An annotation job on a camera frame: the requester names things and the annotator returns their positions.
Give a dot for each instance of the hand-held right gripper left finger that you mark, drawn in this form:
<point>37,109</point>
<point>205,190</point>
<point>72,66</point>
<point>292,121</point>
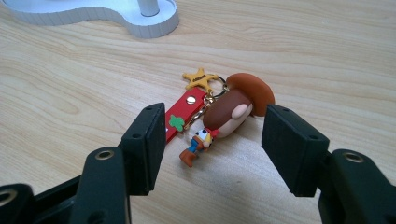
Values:
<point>144,149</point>

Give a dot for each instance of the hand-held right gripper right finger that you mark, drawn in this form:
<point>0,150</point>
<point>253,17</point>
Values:
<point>299,152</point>

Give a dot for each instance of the white stand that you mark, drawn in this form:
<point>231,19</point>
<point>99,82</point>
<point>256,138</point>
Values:
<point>102,14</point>

